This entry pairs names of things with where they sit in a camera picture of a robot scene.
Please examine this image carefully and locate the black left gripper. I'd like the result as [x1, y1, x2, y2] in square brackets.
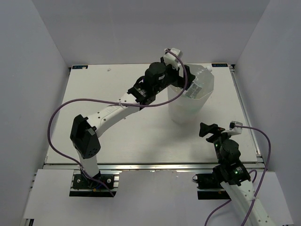
[153, 57, 195, 95]

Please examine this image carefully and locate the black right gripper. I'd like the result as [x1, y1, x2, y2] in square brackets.
[198, 122, 235, 164]

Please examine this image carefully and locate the white label clear bottle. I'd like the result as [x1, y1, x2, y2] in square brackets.
[185, 64, 214, 99]

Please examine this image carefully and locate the translucent white bin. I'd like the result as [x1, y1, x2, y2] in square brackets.
[168, 64, 214, 124]

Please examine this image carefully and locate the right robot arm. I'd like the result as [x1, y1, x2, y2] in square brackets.
[192, 121, 275, 226]

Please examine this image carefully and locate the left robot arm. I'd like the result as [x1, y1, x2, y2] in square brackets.
[70, 62, 196, 188]

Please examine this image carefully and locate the dark table corner sticker right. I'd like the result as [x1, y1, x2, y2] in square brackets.
[211, 63, 228, 67]

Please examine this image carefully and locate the dark table corner sticker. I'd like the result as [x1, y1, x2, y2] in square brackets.
[211, 63, 228, 67]
[71, 65, 88, 70]

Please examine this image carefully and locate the dark table corner sticker left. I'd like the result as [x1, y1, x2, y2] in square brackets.
[71, 65, 88, 70]

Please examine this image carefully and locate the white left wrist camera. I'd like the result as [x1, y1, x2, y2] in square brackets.
[163, 48, 183, 70]

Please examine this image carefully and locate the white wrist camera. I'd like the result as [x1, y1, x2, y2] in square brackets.
[224, 121, 243, 136]
[163, 48, 183, 70]

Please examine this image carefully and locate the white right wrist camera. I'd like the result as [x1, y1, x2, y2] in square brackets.
[224, 121, 243, 136]

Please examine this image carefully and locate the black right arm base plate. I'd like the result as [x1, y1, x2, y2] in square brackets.
[194, 173, 236, 201]

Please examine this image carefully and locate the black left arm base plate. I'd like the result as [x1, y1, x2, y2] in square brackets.
[69, 173, 119, 198]

